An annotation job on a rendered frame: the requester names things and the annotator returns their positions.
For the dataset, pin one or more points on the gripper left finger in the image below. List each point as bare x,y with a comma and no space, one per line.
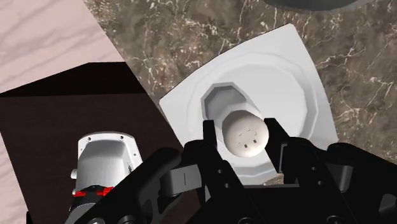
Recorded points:
198,155

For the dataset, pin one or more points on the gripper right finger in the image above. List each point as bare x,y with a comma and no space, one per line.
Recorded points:
305,161

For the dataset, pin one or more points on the white round puck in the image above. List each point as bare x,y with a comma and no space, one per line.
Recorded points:
245,133

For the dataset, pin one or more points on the white square basin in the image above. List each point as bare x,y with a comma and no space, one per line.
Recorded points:
279,80

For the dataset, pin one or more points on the dark grey round object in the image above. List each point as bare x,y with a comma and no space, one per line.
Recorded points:
310,3

